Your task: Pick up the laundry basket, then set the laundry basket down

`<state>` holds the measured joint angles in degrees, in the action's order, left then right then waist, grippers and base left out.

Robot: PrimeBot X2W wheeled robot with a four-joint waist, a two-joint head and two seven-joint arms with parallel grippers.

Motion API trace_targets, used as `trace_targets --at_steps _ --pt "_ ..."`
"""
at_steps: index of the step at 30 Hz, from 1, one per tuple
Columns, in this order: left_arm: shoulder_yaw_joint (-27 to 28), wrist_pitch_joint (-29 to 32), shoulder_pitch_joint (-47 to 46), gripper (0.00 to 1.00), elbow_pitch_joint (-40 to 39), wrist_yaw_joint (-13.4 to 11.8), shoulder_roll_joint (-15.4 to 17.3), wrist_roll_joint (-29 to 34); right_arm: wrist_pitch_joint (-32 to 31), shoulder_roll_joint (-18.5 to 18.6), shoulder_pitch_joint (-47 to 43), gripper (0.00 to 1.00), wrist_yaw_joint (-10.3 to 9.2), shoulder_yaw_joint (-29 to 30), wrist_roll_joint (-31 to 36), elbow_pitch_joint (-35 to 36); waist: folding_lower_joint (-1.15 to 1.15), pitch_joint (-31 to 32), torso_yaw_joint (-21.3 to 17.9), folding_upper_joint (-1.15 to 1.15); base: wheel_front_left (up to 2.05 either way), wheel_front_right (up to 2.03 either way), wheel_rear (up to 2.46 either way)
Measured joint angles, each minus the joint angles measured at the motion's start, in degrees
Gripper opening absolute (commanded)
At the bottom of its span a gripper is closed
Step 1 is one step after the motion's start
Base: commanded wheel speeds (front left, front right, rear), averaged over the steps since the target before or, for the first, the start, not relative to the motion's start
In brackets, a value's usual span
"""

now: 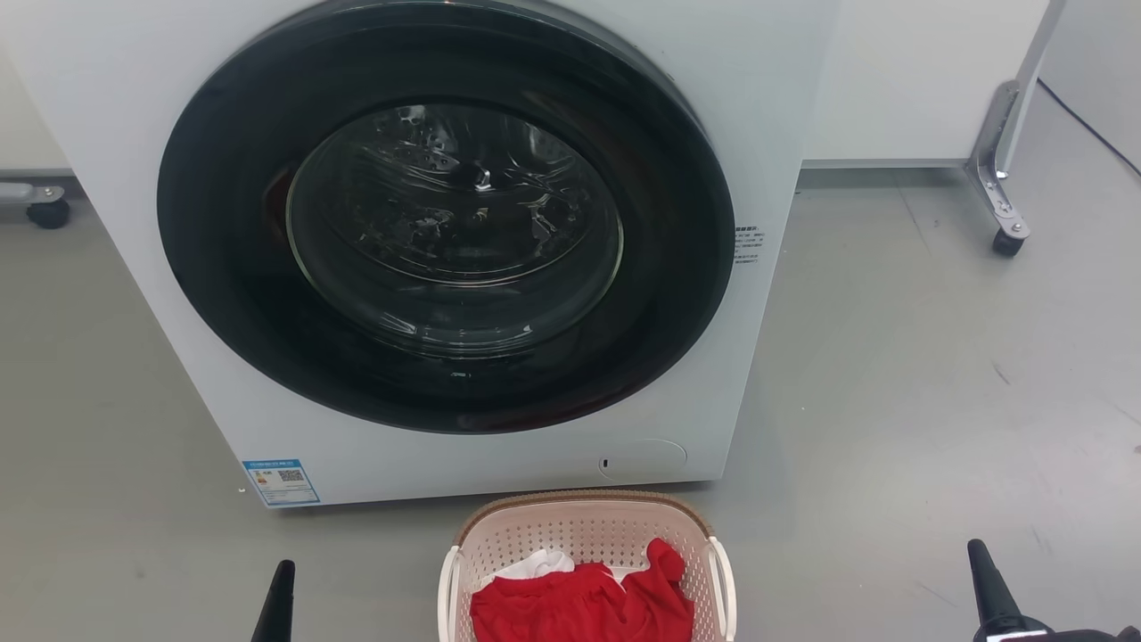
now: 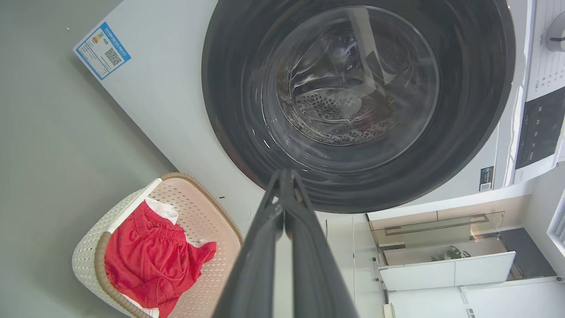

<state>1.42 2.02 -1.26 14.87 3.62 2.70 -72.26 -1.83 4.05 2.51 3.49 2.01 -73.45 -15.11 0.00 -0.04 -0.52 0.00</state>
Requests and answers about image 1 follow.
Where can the metal leg with caster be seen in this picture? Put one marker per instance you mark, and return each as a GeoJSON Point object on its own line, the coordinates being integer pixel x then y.
{"type": "Point", "coordinates": [45, 209]}
{"type": "Point", "coordinates": [998, 178]}

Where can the white partition panel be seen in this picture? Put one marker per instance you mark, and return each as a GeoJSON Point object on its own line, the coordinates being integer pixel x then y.
{"type": "Point", "coordinates": [909, 80]}

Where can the beige perforated laundry basket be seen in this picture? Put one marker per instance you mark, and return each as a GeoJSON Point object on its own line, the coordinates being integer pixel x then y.
{"type": "Point", "coordinates": [579, 526]}

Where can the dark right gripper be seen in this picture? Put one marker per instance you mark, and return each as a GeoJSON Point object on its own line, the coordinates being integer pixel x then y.
{"type": "Point", "coordinates": [1079, 635]}

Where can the white garment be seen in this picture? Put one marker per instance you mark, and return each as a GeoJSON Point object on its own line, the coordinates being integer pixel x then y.
{"type": "Point", "coordinates": [539, 563]}

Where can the red garment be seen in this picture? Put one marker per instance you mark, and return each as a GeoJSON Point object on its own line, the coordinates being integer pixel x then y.
{"type": "Point", "coordinates": [579, 606]}

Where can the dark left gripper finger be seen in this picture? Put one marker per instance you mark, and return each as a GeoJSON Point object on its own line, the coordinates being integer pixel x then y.
{"type": "Point", "coordinates": [276, 606]}

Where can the white front-load washing machine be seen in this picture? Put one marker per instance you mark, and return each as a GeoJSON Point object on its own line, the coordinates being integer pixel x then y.
{"type": "Point", "coordinates": [784, 107]}

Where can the washer warning text sticker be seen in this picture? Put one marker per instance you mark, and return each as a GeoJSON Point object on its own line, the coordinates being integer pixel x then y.
{"type": "Point", "coordinates": [749, 245]}

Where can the round washer filter cover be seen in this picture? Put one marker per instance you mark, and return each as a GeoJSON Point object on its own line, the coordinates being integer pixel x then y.
{"type": "Point", "coordinates": [646, 459]}

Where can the blue energy label sticker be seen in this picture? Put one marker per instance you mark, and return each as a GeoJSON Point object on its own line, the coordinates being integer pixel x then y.
{"type": "Point", "coordinates": [281, 481]}

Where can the round dark glass washer door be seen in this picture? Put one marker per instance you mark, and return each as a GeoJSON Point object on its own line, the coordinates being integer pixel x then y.
{"type": "Point", "coordinates": [232, 267]}

